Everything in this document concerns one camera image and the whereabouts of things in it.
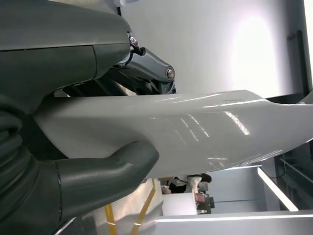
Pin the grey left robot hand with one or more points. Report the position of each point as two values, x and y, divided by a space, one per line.
61 32

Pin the person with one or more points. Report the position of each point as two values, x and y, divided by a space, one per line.
181 185

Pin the white block with light strip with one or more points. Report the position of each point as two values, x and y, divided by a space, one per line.
232 227

